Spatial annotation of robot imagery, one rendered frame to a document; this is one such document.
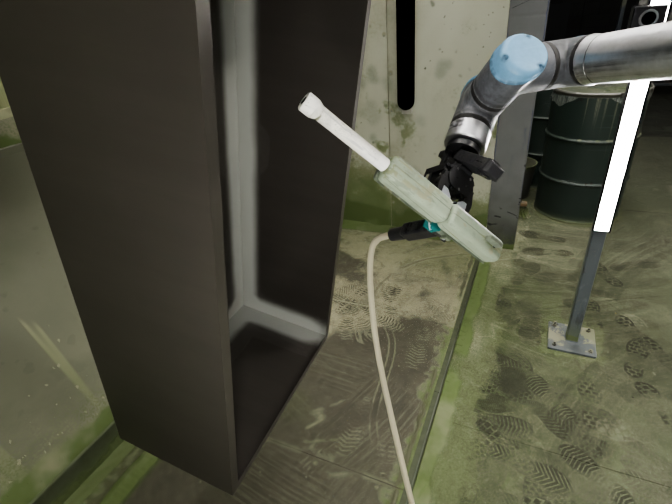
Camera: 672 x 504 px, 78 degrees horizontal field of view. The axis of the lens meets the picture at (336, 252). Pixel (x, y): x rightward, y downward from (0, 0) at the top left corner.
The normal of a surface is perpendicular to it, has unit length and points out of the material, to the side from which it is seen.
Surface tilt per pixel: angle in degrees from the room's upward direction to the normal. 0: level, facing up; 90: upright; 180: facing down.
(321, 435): 0
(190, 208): 90
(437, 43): 90
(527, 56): 48
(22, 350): 57
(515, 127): 90
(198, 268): 90
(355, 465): 0
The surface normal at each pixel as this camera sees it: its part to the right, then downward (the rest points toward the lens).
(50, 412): 0.71, -0.35
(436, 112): -0.41, 0.49
